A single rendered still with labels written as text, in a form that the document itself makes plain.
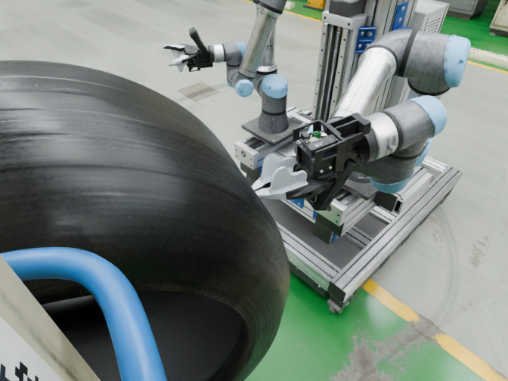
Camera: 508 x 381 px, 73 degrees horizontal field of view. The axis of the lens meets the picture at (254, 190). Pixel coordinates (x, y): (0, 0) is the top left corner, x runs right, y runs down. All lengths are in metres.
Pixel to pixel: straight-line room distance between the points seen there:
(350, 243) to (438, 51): 1.13
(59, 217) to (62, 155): 0.05
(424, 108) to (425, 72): 0.36
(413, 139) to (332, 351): 1.30
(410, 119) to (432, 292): 1.56
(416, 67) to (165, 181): 0.81
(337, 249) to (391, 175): 1.16
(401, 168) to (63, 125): 0.56
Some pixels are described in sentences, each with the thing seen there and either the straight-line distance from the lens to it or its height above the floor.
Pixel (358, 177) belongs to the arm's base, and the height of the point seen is 0.74.
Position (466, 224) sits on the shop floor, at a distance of 2.54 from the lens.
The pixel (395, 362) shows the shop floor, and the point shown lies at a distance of 1.83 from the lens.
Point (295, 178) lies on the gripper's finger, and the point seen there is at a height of 1.26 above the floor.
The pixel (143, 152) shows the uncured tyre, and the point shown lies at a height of 1.43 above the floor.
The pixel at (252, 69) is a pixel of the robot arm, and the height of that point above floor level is 1.02.
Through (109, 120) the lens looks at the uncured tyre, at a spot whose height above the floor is 1.44.
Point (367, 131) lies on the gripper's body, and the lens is 0.58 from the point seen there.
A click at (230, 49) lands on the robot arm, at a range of 1.60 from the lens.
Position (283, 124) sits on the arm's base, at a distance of 1.65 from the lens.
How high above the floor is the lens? 1.60
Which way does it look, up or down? 42 degrees down
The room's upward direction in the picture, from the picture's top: straight up
